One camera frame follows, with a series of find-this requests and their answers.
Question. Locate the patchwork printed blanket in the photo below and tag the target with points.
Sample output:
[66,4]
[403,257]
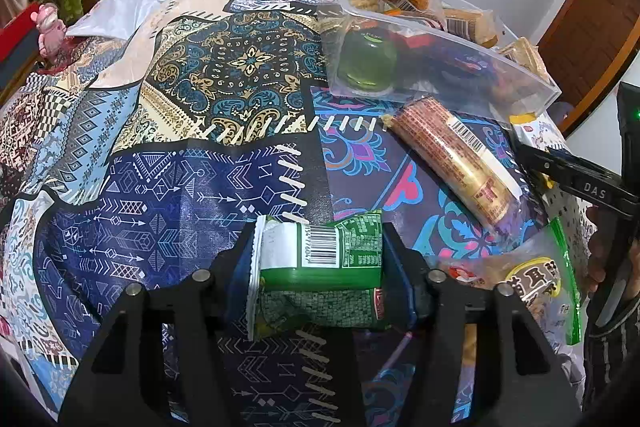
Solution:
[175,132]

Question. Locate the blue snack packet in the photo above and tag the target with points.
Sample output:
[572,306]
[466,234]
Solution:
[480,74]

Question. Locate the person's right forearm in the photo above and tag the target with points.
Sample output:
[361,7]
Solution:
[612,357]

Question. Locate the green snack packet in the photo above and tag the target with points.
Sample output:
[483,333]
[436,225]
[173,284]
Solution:
[320,277]

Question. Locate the wafer snack package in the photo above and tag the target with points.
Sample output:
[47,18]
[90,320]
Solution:
[525,54]

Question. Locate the clear plastic storage box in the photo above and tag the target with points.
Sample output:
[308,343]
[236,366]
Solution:
[505,72]

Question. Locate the wooden door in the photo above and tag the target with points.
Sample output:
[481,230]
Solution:
[595,17]

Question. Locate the green edged snack bag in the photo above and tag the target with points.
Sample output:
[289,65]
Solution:
[530,282]

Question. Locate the red snack packet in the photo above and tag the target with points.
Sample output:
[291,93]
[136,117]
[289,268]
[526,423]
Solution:
[420,42]

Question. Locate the biscuit roll packet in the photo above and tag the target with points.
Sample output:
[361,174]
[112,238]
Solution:
[450,152]

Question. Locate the pink plush toy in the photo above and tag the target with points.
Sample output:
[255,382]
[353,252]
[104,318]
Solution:
[50,29]

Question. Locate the yellow white snack packet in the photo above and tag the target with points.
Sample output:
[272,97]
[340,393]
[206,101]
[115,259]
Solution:
[532,127]

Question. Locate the green jelly cup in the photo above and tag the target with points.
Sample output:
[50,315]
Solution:
[367,59]

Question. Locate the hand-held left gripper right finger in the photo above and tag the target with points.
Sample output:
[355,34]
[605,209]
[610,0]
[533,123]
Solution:
[400,277]

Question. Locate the person's right hand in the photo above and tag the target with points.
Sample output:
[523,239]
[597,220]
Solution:
[596,252]

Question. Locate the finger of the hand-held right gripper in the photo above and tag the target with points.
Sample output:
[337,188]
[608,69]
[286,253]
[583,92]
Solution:
[545,164]

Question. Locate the red box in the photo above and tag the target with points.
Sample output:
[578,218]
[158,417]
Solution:
[20,37]

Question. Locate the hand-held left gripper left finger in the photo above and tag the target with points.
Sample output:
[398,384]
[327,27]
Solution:
[242,267]

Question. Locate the brown bread package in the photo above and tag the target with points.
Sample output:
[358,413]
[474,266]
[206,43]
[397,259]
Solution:
[470,24]

